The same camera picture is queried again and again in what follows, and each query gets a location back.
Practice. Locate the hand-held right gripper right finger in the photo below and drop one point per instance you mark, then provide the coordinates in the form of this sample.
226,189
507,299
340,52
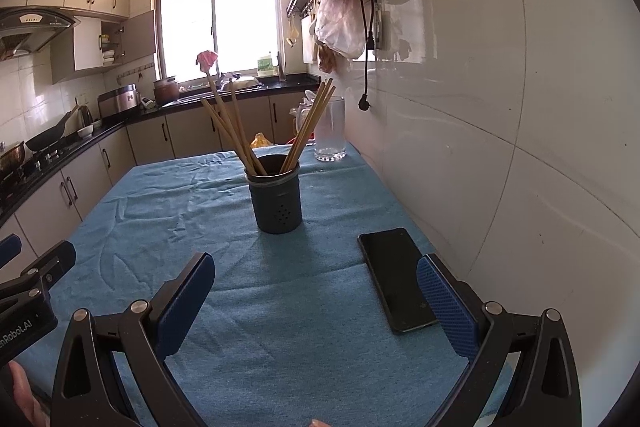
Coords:
445,302

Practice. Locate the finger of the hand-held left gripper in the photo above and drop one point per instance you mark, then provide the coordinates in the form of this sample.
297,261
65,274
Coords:
9,249
50,264

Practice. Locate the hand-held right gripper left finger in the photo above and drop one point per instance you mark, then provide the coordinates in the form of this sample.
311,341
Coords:
185,302

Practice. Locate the dark perforated utensil holder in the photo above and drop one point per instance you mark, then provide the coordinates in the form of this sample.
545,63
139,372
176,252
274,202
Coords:
275,202

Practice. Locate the set of wooden chopsticks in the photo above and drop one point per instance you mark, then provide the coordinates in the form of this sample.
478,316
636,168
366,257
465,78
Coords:
306,127

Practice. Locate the person's left hand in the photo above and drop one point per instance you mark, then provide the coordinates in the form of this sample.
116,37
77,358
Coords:
22,397

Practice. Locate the person's right hand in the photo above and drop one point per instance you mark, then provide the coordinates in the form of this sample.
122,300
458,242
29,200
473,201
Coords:
319,423

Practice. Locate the black smartphone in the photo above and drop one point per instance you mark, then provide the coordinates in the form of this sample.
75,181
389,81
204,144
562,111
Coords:
395,277

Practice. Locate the metal pot on stove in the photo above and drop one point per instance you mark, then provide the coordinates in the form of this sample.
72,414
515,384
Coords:
11,157

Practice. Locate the blue tablecloth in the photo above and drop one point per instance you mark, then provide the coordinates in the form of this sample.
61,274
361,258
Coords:
280,307

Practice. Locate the black wok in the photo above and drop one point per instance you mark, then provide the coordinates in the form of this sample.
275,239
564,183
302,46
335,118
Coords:
47,137

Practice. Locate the metal kettle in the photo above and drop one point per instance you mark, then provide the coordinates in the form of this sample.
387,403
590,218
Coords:
84,117

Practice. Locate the beige base cabinets with countertop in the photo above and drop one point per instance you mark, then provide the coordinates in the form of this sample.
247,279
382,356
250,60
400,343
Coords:
150,142

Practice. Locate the yellow plastic bag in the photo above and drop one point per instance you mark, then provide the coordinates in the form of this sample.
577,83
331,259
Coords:
261,141

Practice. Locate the silver rice cooker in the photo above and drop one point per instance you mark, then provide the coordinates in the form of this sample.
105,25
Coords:
117,99

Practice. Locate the clear glass mug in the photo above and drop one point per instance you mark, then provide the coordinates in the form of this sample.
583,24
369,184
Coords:
330,132

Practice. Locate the brown clay pot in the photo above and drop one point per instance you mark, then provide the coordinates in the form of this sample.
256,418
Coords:
165,91

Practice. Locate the range hood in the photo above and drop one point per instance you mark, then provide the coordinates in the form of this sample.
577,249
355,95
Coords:
30,24

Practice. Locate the red cloth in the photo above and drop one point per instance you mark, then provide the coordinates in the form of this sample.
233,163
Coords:
207,59

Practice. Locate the green bottle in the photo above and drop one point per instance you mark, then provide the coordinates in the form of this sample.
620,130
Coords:
265,66

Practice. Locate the white plastic bag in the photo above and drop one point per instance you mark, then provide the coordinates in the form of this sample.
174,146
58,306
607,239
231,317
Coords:
340,27

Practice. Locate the kitchen window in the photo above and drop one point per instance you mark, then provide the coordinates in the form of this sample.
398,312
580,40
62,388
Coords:
220,7

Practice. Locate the open wall cabinet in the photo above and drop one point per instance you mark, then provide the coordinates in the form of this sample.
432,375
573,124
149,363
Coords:
137,34

